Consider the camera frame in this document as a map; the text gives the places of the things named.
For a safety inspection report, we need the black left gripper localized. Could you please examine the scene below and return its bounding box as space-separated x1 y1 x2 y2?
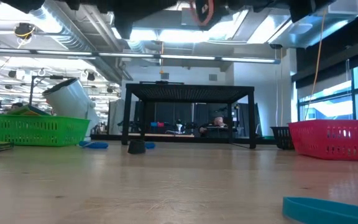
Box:
289 0 337 23

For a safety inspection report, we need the black binder clip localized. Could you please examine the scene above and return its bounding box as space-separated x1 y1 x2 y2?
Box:
127 139 147 155

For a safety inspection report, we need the grey ceiling box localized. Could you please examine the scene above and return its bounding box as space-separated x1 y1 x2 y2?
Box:
181 9 199 27

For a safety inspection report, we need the black plastic basket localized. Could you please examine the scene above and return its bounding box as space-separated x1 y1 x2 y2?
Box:
270 126 295 151

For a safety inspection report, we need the red plastic basket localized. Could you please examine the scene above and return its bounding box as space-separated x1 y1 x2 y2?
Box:
287 119 358 162

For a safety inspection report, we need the linear ceiling light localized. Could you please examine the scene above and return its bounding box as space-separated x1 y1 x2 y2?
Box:
0 48 282 65

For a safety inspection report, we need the black mesh shelf riser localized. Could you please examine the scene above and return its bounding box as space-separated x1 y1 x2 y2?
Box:
121 81 257 150

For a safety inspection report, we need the wooden background table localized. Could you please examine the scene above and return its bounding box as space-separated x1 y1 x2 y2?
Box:
127 133 195 138

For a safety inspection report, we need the white tilted bucket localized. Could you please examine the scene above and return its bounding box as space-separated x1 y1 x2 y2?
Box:
42 77 101 139

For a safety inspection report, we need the black ceiling dome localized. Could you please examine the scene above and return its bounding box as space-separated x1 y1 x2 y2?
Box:
14 22 37 40

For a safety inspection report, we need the green plastic basket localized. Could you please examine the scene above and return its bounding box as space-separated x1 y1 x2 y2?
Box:
0 113 91 147

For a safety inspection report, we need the yellow hanging cable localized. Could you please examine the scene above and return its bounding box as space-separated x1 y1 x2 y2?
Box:
303 9 329 121

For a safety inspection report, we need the silver spiral duct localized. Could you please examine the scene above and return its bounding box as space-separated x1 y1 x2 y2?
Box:
29 6 135 83

